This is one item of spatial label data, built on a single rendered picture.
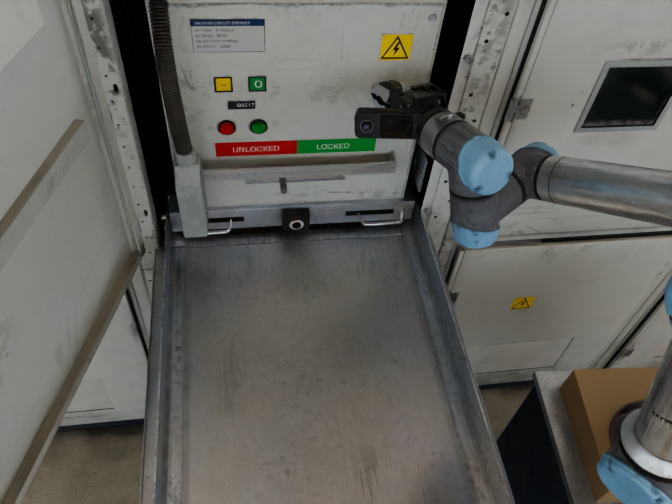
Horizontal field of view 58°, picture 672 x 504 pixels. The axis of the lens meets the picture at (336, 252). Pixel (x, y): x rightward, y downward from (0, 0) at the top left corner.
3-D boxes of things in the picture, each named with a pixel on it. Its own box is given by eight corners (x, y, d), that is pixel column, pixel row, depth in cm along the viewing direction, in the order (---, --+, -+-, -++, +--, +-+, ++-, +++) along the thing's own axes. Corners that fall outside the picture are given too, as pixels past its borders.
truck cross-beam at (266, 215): (410, 219, 142) (415, 201, 137) (172, 232, 134) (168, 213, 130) (406, 203, 145) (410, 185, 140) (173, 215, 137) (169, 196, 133)
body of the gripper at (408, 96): (426, 120, 111) (463, 146, 102) (384, 129, 108) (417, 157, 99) (429, 79, 106) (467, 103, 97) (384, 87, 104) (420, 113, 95)
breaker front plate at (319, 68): (402, 205, 138) (446, 5, 102) (183, 216, 131) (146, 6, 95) (400, 201, 139) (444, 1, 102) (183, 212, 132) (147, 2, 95)
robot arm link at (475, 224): (522, 224, 101) (524, 168, 94) (478, 259, 97) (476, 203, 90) (484, 207, 106) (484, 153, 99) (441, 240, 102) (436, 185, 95)
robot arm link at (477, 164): (472, 209, 89) (470, 159, 83) (433, 176, 97) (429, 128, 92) (517, 190, 90) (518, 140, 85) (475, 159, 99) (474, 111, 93)
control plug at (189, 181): (208, 237, 122) (200, 172, 109) (183, 238, 122) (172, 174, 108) (208, 209, 127) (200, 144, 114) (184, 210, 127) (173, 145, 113)
